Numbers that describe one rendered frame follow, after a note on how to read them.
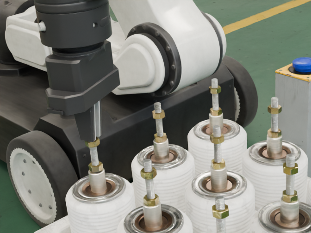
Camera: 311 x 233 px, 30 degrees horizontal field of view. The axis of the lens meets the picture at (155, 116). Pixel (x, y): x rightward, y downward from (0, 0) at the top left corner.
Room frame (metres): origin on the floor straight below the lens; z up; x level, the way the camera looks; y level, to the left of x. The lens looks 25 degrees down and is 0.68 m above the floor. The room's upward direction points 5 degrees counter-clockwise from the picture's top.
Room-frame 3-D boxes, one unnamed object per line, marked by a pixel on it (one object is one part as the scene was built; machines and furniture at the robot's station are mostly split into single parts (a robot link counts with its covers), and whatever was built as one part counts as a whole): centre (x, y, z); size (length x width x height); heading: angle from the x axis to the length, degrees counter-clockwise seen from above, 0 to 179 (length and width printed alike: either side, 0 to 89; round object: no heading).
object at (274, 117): (0.75, -0.17, 0.30); 0.01 x 0.01 x 0.08
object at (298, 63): (0.92, -0.26, 0.32); 0.04 x 0.04 x 0.02
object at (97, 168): (0.69, 0.09, 0.29); 0.02 x 0.02 x 0.01; 2
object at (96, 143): (0.69, 0.09, 0.32); 0.02 x 0.02 x 0.01; 2
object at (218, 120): (0.84, -0.10, 0.26); 0.02 x 0.02 x 0.03
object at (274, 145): (0.75, -0.17, 0.26); 0.02 x 0.02 x 0.03
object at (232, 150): (0.84, -0.10, 0.16); 0.10 x 0.10 x 0.18
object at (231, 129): (0.84, -0.10, 0.25); 0.08 x 0.08 x 0.01
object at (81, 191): (0.70, 0.09, 0.25); 0.08 x 0.08 x 0.01
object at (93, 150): (0.69, 0.09, 0.30); 0.01 x 0.01 x 0.08
